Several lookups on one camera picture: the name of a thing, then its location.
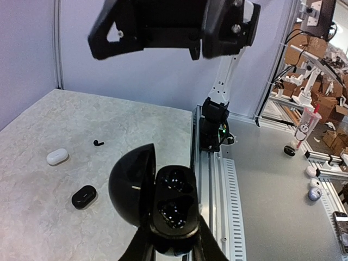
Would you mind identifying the round black case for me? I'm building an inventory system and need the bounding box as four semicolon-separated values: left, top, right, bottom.
108;144;200;257

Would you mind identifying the white earbud charging case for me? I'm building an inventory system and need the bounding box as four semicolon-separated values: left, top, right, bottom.
46;148;69;166

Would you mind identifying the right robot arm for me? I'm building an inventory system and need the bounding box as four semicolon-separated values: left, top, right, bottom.
88;1;261;136

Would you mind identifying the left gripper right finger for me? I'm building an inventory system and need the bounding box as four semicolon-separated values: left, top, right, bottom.
192;215;228;261

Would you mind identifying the black earbud charging case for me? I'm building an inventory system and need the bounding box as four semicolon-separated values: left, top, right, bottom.
71;185;98;210

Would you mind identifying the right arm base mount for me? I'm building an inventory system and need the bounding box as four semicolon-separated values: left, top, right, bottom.
199;97;235;152

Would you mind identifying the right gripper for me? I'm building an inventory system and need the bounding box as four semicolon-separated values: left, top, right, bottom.
88;1;261;60

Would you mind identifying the cardboard boxes pile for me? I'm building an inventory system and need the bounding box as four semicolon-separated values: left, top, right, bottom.
277;35;348;156

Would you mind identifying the black stem earbud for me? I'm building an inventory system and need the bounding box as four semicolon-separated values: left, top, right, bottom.
93;140;104;147

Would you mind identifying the bubble tea cup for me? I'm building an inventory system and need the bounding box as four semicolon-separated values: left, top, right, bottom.
292;104;322;151

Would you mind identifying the aluminium front rail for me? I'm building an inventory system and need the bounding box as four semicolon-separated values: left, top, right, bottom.
190;105;247;260

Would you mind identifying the left frame post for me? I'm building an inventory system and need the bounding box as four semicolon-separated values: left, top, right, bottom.
52;0;65;90

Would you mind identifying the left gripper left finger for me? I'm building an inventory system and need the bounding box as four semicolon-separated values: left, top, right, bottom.
119;228;156;261

